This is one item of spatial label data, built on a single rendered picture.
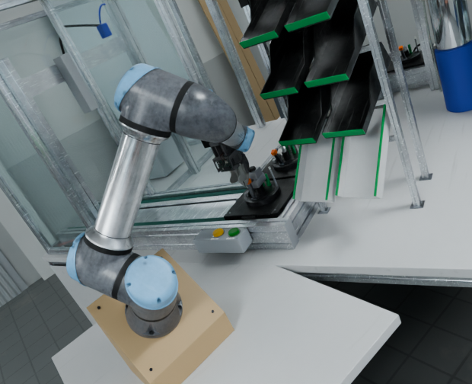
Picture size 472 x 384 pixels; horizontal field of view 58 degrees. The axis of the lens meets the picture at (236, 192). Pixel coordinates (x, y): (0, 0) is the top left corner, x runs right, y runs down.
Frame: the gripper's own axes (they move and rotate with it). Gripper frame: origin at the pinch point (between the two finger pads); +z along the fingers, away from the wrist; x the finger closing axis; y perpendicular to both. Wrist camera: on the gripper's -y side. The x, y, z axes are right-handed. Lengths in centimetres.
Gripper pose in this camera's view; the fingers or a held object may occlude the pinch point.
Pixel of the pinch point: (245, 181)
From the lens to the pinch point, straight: 152.4
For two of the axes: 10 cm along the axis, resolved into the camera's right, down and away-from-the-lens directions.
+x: 7.9, -0.9, -6.0
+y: -4.7, 5.4, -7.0
